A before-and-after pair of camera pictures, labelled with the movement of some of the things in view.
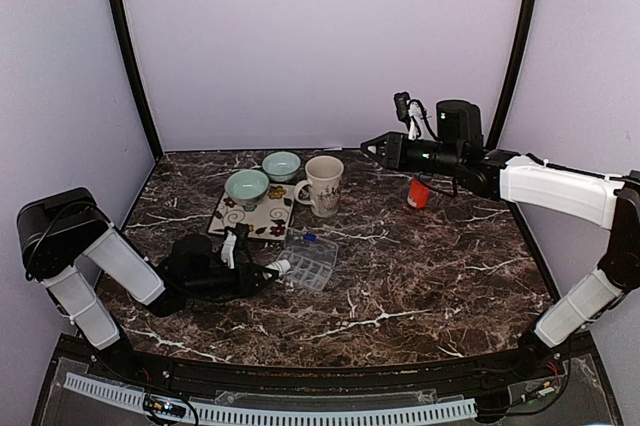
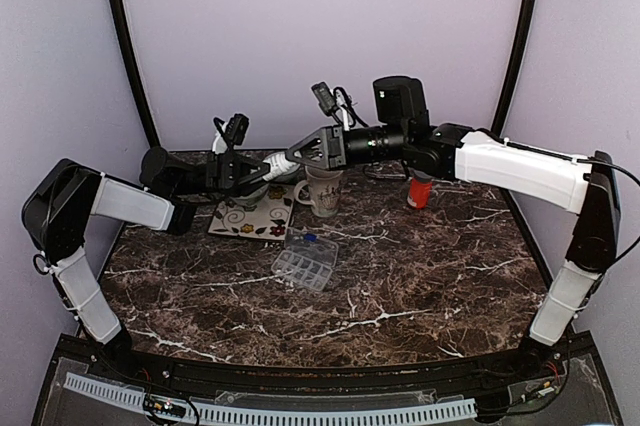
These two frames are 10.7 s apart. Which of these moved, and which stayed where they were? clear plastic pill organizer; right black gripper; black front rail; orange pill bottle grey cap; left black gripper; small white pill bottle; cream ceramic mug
Moved: small white pill bottle; left black gripper; right black gripper
Stayed: clear plastic pill organizer; orange pill bottle grey cap; black front rail; cream ceramic mug
